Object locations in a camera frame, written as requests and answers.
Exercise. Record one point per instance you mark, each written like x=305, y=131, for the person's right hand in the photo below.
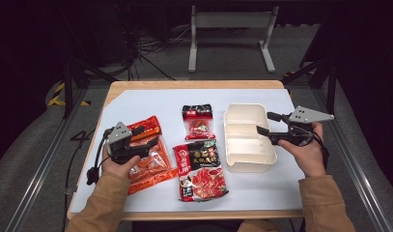
x=308, y=158

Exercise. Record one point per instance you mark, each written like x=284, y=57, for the large red black packet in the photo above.
x=200, y=174

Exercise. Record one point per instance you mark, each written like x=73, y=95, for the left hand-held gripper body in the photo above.
x=119, y=133

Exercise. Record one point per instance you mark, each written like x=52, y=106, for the orange seasoning packet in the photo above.
x=157, y=161

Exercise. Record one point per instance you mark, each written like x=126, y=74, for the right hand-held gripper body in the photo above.
x=305, y=115

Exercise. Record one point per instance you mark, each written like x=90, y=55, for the aluminium floor rail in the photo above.
x=46, y=161
x=355, y=161

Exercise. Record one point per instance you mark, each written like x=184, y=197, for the white divided food container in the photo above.
x=245, y=148

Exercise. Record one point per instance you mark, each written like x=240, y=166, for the small black red packet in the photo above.
x=198, y=124

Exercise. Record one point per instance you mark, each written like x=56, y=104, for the black tripod stand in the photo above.
x=330, y=87
x=68, y=87

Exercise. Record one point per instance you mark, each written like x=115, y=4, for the person's tan clothing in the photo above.
x=258, y=226

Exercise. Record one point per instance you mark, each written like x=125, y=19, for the yellow black floor tape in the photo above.
x=57, y=96

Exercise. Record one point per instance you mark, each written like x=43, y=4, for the white table mat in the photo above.
x=258, y=190

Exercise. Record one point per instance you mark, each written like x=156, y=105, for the wooden table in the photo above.
x=197, y=84

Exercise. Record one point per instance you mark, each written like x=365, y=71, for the person's left hand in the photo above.
x=118, y=169

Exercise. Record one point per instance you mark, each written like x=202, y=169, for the grey metal stand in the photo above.
x=231, y=20

